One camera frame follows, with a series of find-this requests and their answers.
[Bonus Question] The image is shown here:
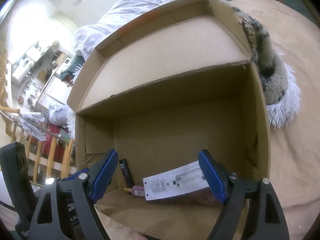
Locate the white rumpled duvet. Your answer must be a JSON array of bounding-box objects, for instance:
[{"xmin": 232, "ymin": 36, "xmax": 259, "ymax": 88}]
[{"xmin": 73, "ymin": 0, "xmax": 242, "ymax": 55}]

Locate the grey white plastic bag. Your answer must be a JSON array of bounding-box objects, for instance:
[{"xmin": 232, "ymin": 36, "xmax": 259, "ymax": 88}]
[{"xmin": 48, "ymin": 104, "xmax": 71, "ymax": 126}]

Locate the black lipstick tube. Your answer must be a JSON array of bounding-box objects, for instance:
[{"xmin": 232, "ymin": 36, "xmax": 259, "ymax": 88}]
[{"xmin": 119, "ymin": 159, "xmax": 135, "ymax": 188}]

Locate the wooden railing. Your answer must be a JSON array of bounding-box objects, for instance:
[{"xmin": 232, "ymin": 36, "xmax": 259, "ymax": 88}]
[{"xmin": 1, "ymin": 102, "xmax": 76, "ymax": 183}]

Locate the beige blanket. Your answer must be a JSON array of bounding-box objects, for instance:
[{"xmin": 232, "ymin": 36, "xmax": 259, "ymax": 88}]
[{"xmin": 227, "ymin": 0, "xmax": 319, "ymax": 239}]

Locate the teal cloth pile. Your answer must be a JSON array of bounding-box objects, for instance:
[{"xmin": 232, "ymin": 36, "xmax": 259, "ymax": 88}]
[{"xmin": 60, "ymin": 55, "xmax": 85, "ymax": 84}]

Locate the open cardboard box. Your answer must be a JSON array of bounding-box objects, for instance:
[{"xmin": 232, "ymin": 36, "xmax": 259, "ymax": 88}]
[{"xmin": 67, "ymin": 0, "xmax": 272, "ymax": 240}]

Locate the white remote control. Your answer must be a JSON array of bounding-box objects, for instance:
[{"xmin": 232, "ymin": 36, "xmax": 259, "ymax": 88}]
[{"xmin": 143, "ymin": 161, "xmax": 209, "ymax": 201}]

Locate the brown plastic hair claw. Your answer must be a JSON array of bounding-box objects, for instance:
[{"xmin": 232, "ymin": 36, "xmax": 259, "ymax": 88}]
[{"xmin": 159, "ymin": 189, "xmax": 221, "ymax": 207}]

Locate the pink small tube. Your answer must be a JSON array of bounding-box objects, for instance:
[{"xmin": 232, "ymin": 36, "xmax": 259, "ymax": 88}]
[{"xmin": 124, "ymin": 185, "xmax": 145, "ymax": 198}]

